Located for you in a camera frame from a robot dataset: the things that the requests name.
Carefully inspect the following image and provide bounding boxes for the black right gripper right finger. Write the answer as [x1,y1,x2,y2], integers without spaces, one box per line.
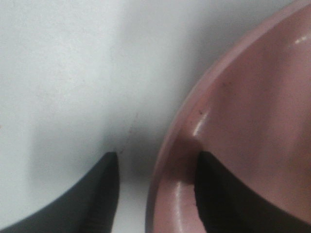
[194,151,311,233]

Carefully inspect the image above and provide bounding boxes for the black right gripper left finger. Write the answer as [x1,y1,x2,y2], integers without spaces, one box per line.
[2,152,120,233]

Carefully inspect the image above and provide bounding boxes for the pink round plate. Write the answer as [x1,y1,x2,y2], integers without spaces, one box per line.
[145,0,311,233]

